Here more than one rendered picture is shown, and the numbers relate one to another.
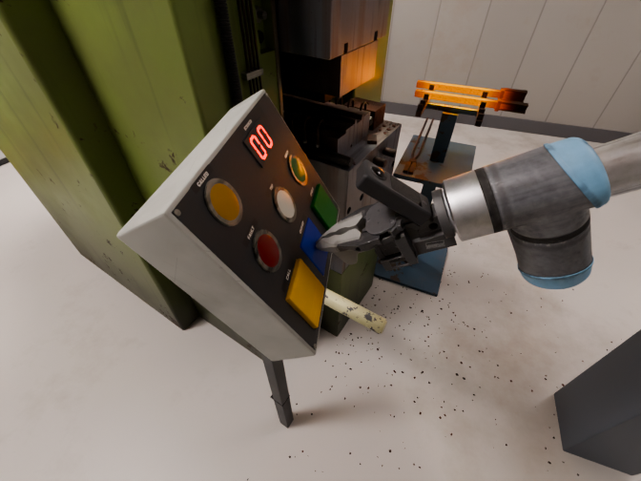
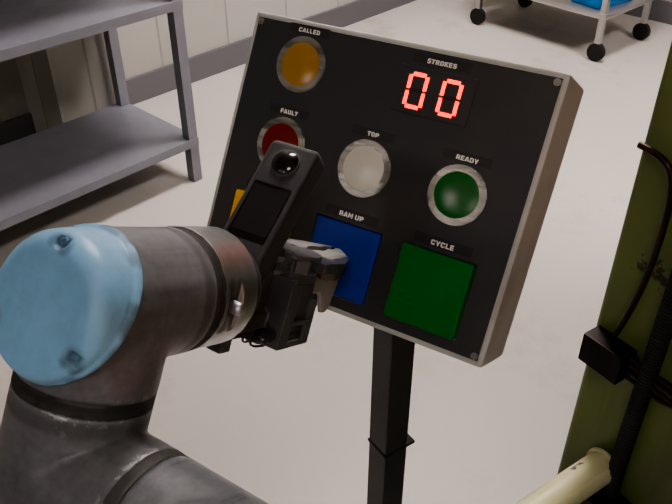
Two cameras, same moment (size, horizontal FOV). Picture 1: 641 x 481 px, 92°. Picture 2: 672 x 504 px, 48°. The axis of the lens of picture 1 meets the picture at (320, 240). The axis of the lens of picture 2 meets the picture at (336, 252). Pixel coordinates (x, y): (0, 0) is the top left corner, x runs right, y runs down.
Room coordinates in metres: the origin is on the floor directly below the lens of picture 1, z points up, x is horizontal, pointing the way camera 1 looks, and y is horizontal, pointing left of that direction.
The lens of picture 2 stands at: (0.61, -0.57, 1.46)
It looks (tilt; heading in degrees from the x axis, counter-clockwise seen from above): 36 degrees down; 113
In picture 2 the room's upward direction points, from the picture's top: straight up
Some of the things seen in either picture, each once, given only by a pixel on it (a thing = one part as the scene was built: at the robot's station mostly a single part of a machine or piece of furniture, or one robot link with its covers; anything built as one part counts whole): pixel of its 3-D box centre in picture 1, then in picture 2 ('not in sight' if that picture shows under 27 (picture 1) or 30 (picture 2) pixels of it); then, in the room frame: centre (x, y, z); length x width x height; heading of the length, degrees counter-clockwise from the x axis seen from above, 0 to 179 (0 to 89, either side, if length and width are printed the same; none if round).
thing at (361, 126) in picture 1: (299, 118); not in sight; (1.02, 0.07, 0.96); 0.42 x 0.20 x 0.09; 57
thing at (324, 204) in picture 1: (322, 210); (429, 290); (0.48, -0.01, 1.01); 0.07 x 0.05 x 0.07; 172
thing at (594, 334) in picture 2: not in sight; (606, 354); (0.66, 0.21, 0.80); 0.06 x 0.03 x 0.04; 147
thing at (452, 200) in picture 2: (298, 170); (456, 195); (0.48, 0.04, 1.09); 0.05 x 0.03 x 0.04; 147
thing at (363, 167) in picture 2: (285, 204); (363, 168); (0.38, 0.05, 1.09); 0.05 x 0.03 x 0.04; 147
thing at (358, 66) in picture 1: (295, 55); not in sight; (1.02, 0.07, 1.14); 0.42 x 0.20 x 0.10; 57
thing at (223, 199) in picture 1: (224, 201); (300, 64); (0.29, 0.11, 1.16); 0.05 x 0.03 x 0.04; 147
